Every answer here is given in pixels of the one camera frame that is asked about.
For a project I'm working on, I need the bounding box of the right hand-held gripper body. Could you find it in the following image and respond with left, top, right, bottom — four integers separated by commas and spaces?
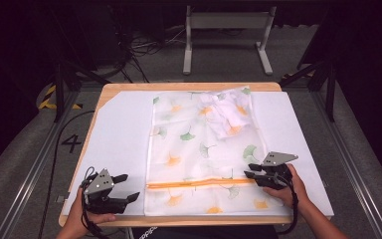
253, 151, 299, 191

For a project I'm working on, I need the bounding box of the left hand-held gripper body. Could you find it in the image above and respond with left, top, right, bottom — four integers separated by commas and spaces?
83, 167, 129, 215

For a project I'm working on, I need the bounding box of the leaf print mesh laundry bag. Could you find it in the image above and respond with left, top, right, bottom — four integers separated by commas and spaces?
143, 86, 285, 217

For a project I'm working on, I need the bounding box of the person's right hand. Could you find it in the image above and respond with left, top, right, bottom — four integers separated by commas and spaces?
262, 163, 310, 209

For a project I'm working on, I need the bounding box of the person's left hand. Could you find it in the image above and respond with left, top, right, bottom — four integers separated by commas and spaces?
59, 187, 117, 235

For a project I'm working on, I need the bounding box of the white table mat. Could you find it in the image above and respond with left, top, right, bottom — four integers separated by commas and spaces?
62, 90, 335, 218

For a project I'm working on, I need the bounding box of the white cloth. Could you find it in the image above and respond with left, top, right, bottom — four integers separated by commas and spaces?
197, 89, 257, 140

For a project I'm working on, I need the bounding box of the black metal stand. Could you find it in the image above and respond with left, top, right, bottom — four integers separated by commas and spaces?
50, 61, 111, 123
279, 60, 338, 123

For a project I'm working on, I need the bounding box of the yellow black hazard tape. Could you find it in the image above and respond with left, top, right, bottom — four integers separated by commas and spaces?
37, 84, 84, 112

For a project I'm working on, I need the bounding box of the left hand-held gripper cable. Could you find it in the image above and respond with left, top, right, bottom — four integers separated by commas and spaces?
80, 166, 111, 239

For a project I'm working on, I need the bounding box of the hand-held gripper cable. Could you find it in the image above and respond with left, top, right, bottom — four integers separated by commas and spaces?
80, 166, 111, 239
274, 173, 300, 236

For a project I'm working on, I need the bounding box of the right hand-held gripper cable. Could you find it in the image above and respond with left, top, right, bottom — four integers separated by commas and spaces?
274, 173, 300, 236

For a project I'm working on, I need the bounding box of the black floor cable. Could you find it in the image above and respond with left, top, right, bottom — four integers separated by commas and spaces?
37, 110, 96, 239

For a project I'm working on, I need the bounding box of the aluminium rail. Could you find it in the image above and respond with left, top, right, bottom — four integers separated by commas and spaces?
310, 89, 382, 239
0, 89, 82, 239

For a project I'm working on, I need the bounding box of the bundle of black cables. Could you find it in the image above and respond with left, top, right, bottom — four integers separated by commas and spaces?
110, 13, 188, 84

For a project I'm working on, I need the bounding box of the white metal stand frame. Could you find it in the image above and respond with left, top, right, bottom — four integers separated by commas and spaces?
182, 5, 278, 77

